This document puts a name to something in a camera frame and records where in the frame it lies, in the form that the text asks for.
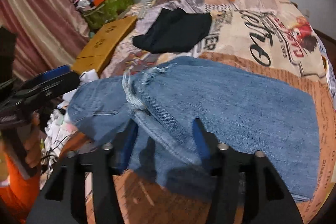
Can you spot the striped pink curtain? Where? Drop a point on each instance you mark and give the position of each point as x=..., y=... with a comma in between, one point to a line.
x=34, y=8

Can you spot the wooden lap desk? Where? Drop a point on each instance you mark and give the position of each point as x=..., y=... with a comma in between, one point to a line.
x=105, y=43

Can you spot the person's left hand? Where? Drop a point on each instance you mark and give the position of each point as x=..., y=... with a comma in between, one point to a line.
x=32, y=145

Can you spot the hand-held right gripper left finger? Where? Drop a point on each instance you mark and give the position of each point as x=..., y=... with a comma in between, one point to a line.
x=128, y=142

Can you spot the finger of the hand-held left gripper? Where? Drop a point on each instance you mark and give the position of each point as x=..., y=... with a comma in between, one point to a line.
x=57, y=85
x=56, y=72

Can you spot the green patterned storage box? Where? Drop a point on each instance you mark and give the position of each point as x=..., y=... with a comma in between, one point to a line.
x=110, y=10

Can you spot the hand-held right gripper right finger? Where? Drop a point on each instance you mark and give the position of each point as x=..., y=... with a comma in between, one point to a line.
x=199, y=140

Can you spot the blue jeans pants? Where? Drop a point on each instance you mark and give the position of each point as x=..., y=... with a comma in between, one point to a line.
x=223, y=98

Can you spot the person's left forearm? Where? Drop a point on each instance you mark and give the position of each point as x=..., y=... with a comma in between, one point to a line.
x=15, y=187

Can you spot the printed blanket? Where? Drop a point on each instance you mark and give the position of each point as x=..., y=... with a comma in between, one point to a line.
x=275, y=37

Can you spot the folded black pants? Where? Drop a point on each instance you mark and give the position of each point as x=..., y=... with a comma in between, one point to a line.
x=176, y=29

